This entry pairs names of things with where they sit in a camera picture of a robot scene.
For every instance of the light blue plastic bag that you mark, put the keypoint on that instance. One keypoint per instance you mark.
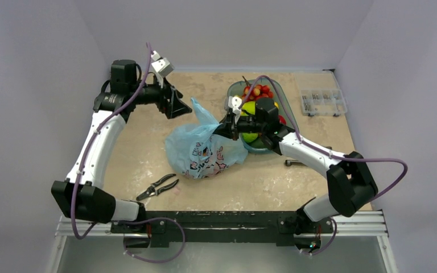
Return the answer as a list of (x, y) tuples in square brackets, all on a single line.
[(194, 151)]

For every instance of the black handled pliers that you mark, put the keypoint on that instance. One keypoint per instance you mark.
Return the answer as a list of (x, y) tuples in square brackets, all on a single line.
[(156, 188)]

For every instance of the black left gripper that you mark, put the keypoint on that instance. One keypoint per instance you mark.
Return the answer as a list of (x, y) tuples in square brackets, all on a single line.
[(174, 106)]

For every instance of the light green bumpy fake fruit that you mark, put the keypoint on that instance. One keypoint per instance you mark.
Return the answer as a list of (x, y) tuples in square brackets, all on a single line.
[(249, 137)]

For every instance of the dark green fake avocado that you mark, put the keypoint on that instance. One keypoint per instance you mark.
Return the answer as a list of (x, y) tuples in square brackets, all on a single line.
[(258, 144)]

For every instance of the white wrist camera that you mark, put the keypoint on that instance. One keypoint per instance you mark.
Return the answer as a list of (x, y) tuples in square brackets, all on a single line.
[(161, 67), (233, 105)]

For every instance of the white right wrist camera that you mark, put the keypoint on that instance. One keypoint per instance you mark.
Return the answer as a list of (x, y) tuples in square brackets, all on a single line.
[(233, 105)]

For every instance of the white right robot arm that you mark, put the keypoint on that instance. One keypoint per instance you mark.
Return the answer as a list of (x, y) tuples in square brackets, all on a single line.
[(349, 181)]

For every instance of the red fake cherry bunch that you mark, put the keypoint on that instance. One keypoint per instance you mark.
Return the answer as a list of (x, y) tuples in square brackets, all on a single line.
[(259, 91)]

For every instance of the teal plastic fruit basket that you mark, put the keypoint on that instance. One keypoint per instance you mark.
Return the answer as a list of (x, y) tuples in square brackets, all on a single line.
[(280, 100)]

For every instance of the green fake pear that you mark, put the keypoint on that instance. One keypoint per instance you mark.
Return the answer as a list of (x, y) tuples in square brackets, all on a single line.
[(248, 108)]

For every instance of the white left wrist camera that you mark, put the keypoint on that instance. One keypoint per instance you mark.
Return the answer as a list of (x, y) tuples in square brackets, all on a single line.
[(161, 67)]

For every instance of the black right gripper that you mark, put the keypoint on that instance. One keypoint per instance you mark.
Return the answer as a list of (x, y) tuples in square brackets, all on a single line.
[(234, 125)]

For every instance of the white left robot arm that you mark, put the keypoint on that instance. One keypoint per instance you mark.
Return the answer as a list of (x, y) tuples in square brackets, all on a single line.
[(81, 195)]

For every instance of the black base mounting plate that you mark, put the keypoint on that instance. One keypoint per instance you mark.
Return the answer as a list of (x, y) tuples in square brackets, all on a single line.
[(282, 228)]

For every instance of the clear plastic screw box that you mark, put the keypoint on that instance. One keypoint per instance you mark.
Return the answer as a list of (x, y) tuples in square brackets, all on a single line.
[(323, 102)]

